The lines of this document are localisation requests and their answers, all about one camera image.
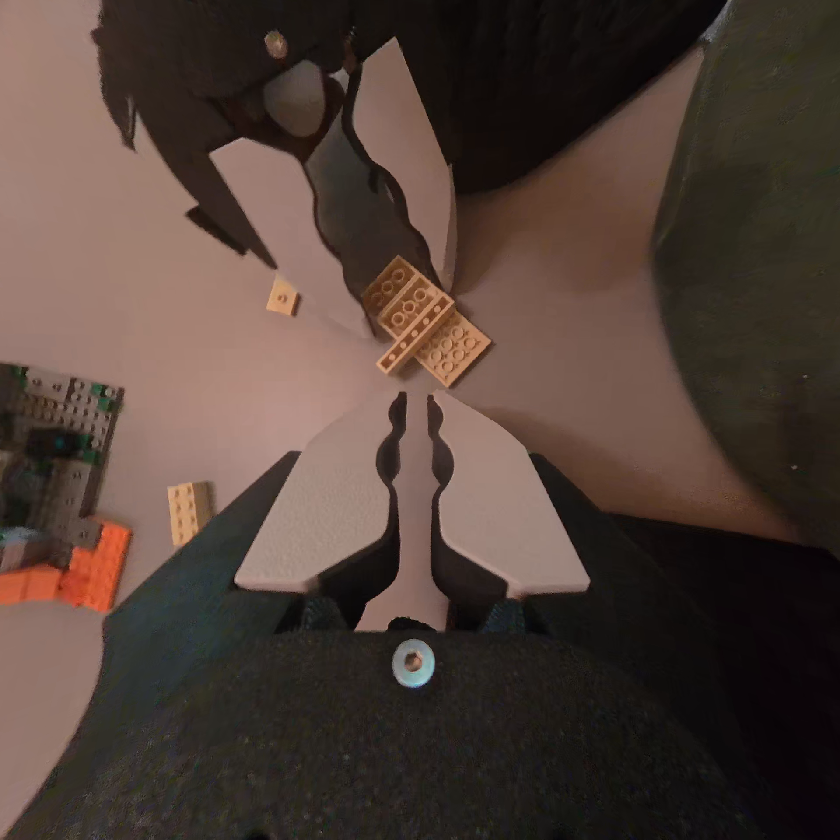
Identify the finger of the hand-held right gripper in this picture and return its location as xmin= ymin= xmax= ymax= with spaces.
xmin=209 ymin=136 xmax=382 ymax=341
xmin=341 ymin=37 xmax=458 ymax=293

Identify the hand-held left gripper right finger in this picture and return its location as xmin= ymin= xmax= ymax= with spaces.
xmin=428 ymin=392 xmax=592 ymax=626

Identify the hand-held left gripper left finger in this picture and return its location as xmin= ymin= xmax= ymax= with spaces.
xmin=233 ymin=392 xmax=409 ymax=627

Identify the tan two-by-four brick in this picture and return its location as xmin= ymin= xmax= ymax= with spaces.
xmin=377 ymin=276 xmax=454 ymax=332
xmin=361 ymin=255 xmax=427 ymax=312
xmin=167 ymin=481 xmax=214 ymax=547

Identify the large tan brick plate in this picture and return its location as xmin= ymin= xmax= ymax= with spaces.
xmin=413 ymin=308 xmax=493 ymax=388

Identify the long narrow tan brick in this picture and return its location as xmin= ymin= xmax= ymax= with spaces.
xmin=376 ymin=293 xmax=457 ymax=376

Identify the grey desk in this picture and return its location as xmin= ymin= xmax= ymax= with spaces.
xmin=0 ymin=0 xmax=840 ymax=828

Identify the small tan two-stud plate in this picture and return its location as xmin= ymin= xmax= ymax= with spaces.
xmin=266 ymin=276 xmax=301 ymax=317

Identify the black quilted seat cushion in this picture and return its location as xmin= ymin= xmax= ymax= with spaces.
xmin=354 ymin=0 xmax=731 ymax=196

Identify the grey green brick-built model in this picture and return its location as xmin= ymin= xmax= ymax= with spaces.
xmin=0 ymin=363 xmax=133 ymax=614

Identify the person's dark green hoodie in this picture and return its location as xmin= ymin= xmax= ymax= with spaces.
xmin=650 ymin=0 xmax=840 ymax=546

